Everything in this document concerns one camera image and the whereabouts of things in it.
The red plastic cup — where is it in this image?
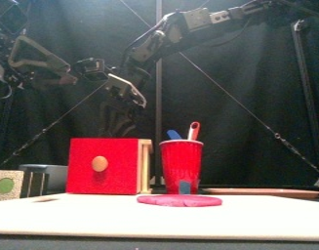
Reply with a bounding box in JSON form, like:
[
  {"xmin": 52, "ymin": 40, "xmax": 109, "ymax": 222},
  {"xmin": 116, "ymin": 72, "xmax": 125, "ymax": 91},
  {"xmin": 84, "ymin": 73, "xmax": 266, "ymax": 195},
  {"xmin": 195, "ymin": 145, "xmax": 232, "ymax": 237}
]
[{"xmin": 158, "ymin": 139, "xmax": 206, "ymax": 195}]

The white cutting board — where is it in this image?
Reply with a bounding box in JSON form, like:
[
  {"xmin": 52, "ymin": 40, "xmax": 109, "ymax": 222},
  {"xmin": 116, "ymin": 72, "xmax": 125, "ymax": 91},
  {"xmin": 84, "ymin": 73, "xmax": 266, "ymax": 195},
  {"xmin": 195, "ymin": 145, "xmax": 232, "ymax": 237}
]
[{"xmin": 0, "ymin": 192, "xmax": 319, "ymax": 243}]

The flat pink-red dough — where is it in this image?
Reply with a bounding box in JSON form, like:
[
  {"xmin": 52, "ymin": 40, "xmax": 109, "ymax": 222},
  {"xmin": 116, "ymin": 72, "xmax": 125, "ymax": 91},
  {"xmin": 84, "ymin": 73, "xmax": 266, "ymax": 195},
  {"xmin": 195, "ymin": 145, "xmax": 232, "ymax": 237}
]
[{"xmin": 135, "ymin": 193, "xmax": 224, "ymax": 208}]

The grey metal frame strut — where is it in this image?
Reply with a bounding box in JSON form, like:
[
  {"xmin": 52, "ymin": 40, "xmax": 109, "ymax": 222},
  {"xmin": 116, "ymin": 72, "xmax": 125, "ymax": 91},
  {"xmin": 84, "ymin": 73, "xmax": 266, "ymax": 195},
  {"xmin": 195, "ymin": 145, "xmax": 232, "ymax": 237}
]
[{"xmin": 291, "ymin": 19, "xmax": 319, "ymax": 170}]

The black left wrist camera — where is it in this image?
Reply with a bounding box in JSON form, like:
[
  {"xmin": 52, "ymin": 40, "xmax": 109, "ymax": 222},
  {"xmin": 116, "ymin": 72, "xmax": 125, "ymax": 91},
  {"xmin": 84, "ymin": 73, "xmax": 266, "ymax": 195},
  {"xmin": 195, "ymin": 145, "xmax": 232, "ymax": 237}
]
[{"xmin": 0, "ymin": 0, "xmax": 29, "ymax": 37}]

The wooden drawer box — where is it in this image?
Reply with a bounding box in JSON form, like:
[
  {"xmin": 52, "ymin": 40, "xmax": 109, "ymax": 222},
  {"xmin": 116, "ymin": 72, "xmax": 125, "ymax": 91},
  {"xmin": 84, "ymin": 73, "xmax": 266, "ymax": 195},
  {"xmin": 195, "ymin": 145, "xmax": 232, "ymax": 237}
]
[{"xmin": 136, "ymin": 138, "xmax": 155, "ymax": 195}]

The blue toy utensil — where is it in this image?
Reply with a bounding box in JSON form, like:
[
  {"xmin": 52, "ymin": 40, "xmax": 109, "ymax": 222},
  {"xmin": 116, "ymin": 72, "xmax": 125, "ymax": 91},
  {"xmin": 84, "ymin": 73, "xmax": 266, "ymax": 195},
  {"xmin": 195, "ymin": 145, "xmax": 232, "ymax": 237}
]
[{"xmin": 166, "ymin": 129, "xmax": 184, "ymax": 142}]

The red drawer with wooden knob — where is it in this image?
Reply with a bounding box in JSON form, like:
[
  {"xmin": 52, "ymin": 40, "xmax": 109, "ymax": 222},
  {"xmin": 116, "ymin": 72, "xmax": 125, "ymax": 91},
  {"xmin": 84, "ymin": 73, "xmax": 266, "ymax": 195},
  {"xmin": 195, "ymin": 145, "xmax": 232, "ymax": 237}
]
[{"xmin": 65, "ymin": 137, "xmax": 141, "ymax": 195}]

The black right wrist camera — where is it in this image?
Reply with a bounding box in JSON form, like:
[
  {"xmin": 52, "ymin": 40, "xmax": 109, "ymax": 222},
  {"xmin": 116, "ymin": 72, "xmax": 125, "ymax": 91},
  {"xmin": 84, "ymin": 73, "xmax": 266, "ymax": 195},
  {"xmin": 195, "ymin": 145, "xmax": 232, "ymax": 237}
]
[{"xmin": 72, "ymin": 58, "xmax": 112, "ymax": 82}]

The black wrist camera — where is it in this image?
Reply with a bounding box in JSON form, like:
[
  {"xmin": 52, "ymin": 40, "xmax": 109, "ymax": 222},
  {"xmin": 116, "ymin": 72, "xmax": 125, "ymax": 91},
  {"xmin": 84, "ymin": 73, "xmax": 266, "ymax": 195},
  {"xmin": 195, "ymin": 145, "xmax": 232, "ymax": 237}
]
[
  {"xmin": 0, "ymin": 0, "xmax": 29, "ymax": 37},
  {"xmin": 72, "ymin": 58, "xmax": 112, "ymax": 82}
]

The brown flat tray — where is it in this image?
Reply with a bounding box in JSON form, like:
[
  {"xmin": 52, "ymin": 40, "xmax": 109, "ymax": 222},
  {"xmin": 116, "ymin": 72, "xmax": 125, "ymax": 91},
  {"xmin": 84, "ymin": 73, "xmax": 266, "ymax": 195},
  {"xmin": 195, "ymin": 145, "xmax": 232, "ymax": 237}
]
[{"xmin": 199, "ymin": 187, "xmax": 319, "ymax": 200}]

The vertical metal frame pole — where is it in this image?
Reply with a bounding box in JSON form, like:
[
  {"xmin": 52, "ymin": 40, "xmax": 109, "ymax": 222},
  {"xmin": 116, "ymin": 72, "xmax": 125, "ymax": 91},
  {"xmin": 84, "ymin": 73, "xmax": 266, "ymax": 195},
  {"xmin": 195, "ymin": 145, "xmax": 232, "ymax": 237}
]
[{"xmin": 154, "ymin": 0, "xmax": 164, "ymax": 188}]

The red toy spoon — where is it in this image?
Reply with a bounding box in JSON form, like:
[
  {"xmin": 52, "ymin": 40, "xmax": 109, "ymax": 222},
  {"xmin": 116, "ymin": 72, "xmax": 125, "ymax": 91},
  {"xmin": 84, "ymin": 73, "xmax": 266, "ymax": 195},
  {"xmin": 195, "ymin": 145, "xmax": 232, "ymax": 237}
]
[{"xmin": 186, "ymin": 120, "xmax": 202, "ymax": 142}]

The dark green maki roll toy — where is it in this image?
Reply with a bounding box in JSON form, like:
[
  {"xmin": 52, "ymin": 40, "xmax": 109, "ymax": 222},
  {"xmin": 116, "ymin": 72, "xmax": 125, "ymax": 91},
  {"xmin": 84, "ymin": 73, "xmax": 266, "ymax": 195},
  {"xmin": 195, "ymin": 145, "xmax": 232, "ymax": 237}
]
[{"xmin": 0, "ymin": 169, "xmax": 51, "ymax": 203}]

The thin steel brace wire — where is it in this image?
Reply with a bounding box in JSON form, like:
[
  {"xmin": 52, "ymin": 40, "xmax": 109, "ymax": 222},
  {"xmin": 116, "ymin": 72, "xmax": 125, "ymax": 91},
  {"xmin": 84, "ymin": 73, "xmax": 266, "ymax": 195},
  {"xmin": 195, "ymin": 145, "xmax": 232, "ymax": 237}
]
[
  {"xmin": 0, "ymin": 81, "xmax": 112, "ymax": 168},
  {"xmin": 117, "ymin": 0, "xmax": 319, "ymax": 179}
]

